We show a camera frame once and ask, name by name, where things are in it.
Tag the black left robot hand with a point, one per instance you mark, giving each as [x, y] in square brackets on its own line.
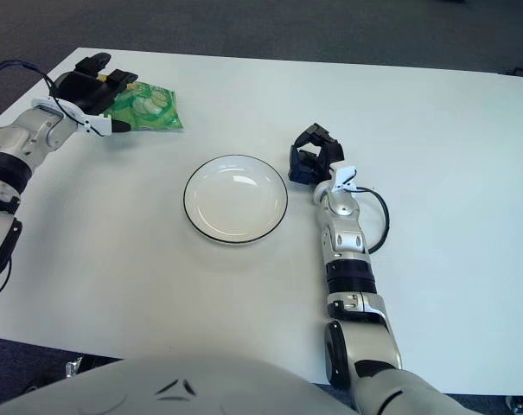
[84, 91]

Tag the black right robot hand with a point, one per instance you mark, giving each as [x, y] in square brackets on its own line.
[330, 155]

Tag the green potato chips bag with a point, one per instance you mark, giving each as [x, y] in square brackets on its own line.
[153, 108]

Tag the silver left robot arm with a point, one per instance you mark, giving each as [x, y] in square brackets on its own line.
[23, 138]

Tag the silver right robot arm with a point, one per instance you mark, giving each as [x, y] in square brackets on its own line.
[347, 242]

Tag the white plate with black rim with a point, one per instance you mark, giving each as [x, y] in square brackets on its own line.
[235, 201]

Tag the silver robot torso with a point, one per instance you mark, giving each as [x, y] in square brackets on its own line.
[226, 382]

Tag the grey caster wheel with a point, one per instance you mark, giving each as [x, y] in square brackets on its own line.
[518, 406]

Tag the small metal bracket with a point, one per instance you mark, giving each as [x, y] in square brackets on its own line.
[74, 367]

